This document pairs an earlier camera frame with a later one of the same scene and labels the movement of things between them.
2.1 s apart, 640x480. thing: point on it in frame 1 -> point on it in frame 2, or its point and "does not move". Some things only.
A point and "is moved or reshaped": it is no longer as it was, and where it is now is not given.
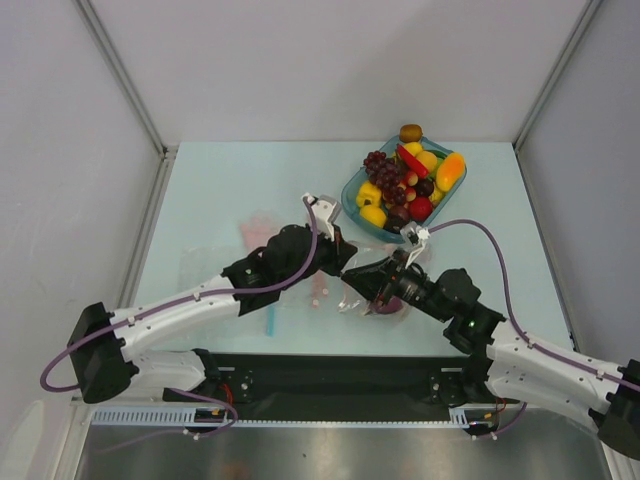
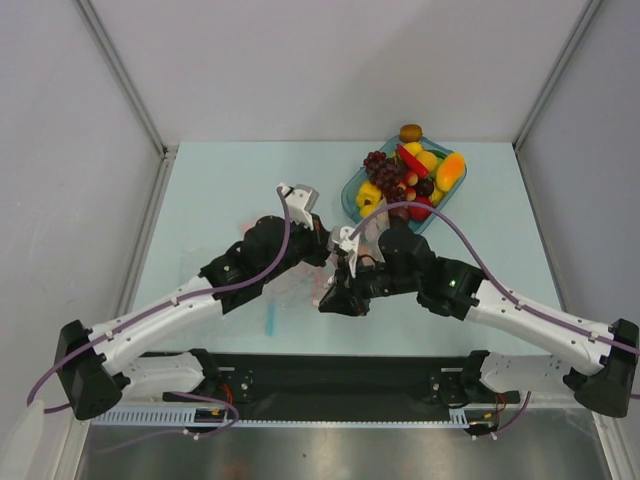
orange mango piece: (450, 170) does not move
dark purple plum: (424, 187) does not move
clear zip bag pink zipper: (333, 291) is moved or reshaped
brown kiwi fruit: (411, 133) does not move
